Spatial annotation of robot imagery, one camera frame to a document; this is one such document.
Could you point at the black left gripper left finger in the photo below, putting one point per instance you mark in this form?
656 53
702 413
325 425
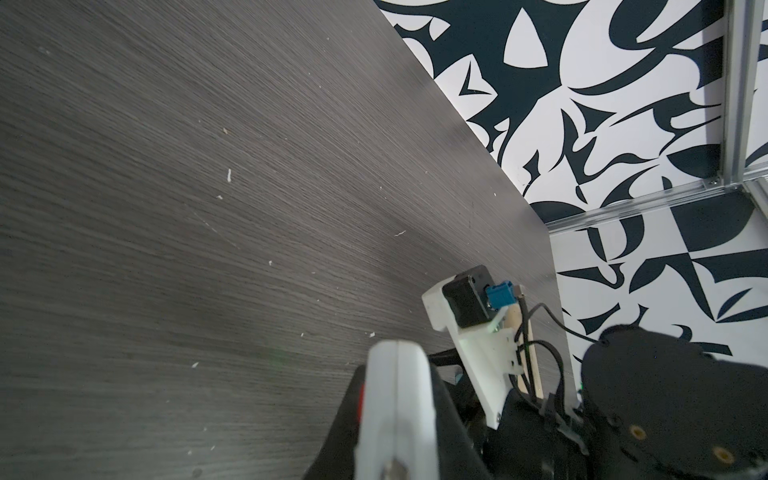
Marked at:
336 458

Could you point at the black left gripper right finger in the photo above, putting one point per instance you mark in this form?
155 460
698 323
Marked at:
457 457

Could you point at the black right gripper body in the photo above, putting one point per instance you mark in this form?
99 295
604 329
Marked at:
527 446

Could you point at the white remote control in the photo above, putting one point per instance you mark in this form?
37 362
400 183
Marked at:
397 435

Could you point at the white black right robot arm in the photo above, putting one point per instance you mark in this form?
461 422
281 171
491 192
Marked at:
653 407

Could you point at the wooden board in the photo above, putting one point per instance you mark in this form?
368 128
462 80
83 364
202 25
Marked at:
527 376

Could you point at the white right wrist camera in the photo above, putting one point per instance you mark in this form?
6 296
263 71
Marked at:
480 315

